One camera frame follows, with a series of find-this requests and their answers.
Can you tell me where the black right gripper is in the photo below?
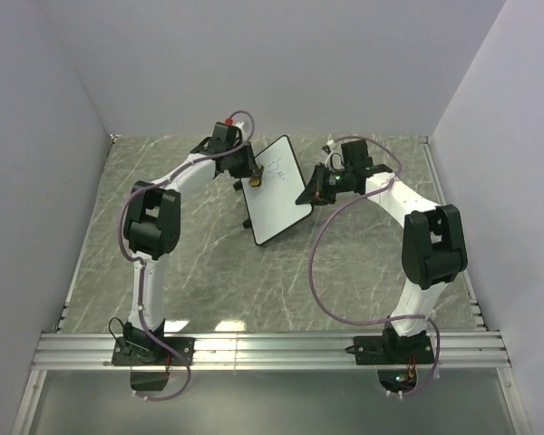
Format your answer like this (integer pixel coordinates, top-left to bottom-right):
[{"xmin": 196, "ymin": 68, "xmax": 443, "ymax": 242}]
[{"xmin": 294, "ymin": 163, "xmax": 352, "ymax": 208}]

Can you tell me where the yellow bone-shaped eraser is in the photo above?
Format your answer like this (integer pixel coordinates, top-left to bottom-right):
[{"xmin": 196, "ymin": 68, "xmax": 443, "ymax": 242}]
[{"xmin": 249, "ymin": 178, "xmax": 261, "ymax": 188}]

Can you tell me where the small black-framed whiteboard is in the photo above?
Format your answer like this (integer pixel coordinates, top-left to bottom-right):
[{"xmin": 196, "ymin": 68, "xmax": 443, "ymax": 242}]
[{"xmin": 234, "ymin": 135, "xmax": 314, "ymax": 246}]

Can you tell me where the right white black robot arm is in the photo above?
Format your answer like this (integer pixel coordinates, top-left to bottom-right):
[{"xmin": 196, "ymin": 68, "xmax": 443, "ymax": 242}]
[{"xmin": 296, "ymin": 164, "xmax": 468, "ymax": 363}]

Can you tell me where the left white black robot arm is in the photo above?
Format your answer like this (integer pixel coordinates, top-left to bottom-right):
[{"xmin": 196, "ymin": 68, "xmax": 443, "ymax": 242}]
[{"xmin": 118, "ymin": 137, "xmax": 262, "ymax": 364}]

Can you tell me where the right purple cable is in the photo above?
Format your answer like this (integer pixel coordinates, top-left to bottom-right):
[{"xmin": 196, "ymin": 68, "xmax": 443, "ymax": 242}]
[{"xmin": 308, "ymin": 135, "xmax": 442, "ymax": 400}]

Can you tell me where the purple cable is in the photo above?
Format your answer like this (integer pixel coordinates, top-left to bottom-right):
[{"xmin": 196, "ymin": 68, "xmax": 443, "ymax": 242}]
[
  {"xmin": 117, "ymin": 109, "xmax": 256, "ymax": 403},
  {"xmin": 308, "ymin": 135, "xmax": 442, "ymax": 400}
]

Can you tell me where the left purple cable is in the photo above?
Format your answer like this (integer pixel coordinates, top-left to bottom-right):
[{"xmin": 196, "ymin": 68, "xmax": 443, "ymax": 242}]
[{"xmin": 117, "ymin": 109, "xmax": 256, "ymax": 403}]

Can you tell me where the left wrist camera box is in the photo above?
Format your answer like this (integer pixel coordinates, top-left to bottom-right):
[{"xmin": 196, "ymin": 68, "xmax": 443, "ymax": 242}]
[{"xmin": 207, "ymin": 119, "xmax": 249, "ymax": 154}]

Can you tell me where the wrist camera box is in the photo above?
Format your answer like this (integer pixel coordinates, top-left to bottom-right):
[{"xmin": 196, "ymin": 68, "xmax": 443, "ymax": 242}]
[
  {"xmin": 341, "ymin": 140, "xmax": 374, "ymax": 170},
  {"xmin": 207, "ymin": 119, "xmax": 249, "ymax": 154}
]

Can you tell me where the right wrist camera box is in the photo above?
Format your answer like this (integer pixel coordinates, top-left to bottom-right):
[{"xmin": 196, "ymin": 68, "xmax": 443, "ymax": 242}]
[{"xmin": 341, "ymin": 140, "xmax": 374, "ymax": 170}]

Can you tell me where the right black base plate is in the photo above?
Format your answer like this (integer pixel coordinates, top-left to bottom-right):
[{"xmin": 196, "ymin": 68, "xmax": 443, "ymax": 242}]
[{"xmin": 345, "ymin": 330, "xmax": 434, "ymax": 365}]

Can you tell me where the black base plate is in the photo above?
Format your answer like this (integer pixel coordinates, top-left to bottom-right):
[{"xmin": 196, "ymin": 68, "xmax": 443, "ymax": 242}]
[
  {"xmin": 345, "ymin": 330, "xmax": 434, "ymax": 365},
  {"xmin": 111, "ymin": 335, "xmax": 195, "ymax": 367}
]

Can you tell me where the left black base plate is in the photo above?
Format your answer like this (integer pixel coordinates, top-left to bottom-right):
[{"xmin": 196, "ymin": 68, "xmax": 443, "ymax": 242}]
[{"xmin": 111, "ymin": 335, "xmax": 195, "ymax": 367}]

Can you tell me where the aluminium mounting rail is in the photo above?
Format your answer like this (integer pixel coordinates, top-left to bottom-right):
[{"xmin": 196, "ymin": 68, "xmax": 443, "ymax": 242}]
[{"xmin": 31, "ymin": 331, "xmax": 511, "ymax": 372}]

